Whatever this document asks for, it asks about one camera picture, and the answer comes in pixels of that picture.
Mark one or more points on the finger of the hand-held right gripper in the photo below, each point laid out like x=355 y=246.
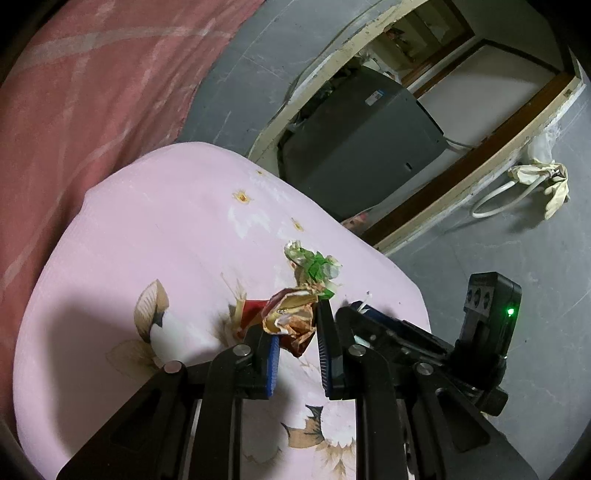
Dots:
x=355 y=330
x=397 y=328

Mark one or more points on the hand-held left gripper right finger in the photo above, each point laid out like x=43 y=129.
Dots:
x=327 y=355

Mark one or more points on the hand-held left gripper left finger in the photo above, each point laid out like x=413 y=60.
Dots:
x=272 y=364

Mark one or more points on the red gold wrapper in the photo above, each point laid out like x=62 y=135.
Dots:
x=286 y=314

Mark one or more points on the green white wrapper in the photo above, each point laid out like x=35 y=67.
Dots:
x=314 y=267

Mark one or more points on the white rubber gloves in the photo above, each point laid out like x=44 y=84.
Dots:
x=551 y=184

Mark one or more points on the pink floral tablecloth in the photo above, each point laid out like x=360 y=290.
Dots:
x=161 y=230

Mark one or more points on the grey refrigerator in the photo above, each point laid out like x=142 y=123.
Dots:
x=364 y=138

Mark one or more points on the pink checkered cloth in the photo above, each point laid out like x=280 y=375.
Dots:
x=92 y=101

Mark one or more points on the cream door frame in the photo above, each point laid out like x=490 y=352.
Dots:
x=323 y=60

